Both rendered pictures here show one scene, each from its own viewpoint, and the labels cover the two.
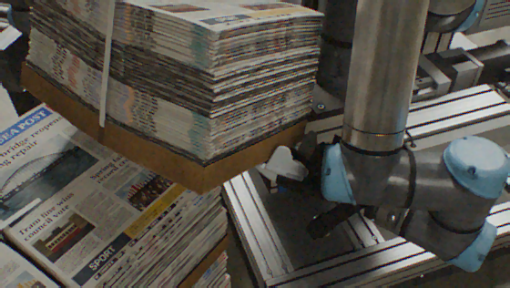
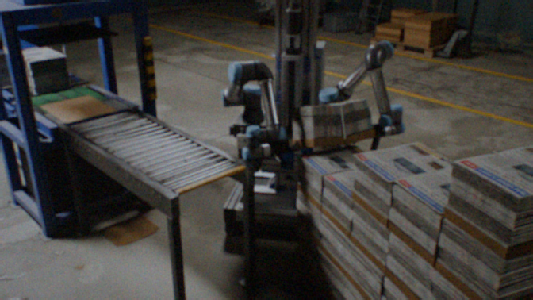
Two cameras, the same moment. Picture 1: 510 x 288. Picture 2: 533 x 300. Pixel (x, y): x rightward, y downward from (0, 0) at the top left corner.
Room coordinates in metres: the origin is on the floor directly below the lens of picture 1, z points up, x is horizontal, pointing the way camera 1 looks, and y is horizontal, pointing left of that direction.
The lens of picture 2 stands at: (-0.48, 2.76, 2.06)
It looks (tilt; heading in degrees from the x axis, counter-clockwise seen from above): 24 degrees down; 301
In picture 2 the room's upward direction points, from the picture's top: straight up
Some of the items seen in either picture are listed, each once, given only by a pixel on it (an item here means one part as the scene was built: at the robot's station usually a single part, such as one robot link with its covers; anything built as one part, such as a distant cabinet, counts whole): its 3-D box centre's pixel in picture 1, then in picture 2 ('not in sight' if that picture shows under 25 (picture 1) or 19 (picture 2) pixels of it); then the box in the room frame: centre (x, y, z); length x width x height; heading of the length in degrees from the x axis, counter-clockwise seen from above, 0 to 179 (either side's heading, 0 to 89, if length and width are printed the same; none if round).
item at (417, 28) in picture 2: not in sight; (415, 31); (1.97, -6.13, 0.28); 1.20 x 0.83 x 0.57; 163
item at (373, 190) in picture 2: not in sight; (405, 183); (0.07, 0.62, 0.95); 0.38 x 0.29 x 0.23; 54
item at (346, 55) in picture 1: (346, 47); not in sight; (0.83, -0.18, 0.87); 0.15 x 0.15 x 0.10
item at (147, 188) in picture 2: not in sight; (110, 164); (1.71, 0.87, 0.74); 1.34 x 0.05 x 0.12; 163
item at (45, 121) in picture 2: not in sight; (75, 109); (2.62, 0.33, 0.75); 0.70 x 0.65 x 0.10; 163
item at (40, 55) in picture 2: not in sight; (41, 70); (3.17, 0.17, 0.93); 0.38 x 0.30 x 0.26; 163
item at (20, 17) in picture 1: (35, 19); (253, 152); (0.98, 0.49, 0.84); 0.11 x 0.08 x 0.09; 53
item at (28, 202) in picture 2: not in sight; (83, 155); (2.62, 0.33, 0.38); 0.94 x 0.69 x 0.63; 73
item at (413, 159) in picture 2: not in sight; (404, 160); (0.08, 0.63, 1.06); 0.37 x 0.29 x 0.01; 54
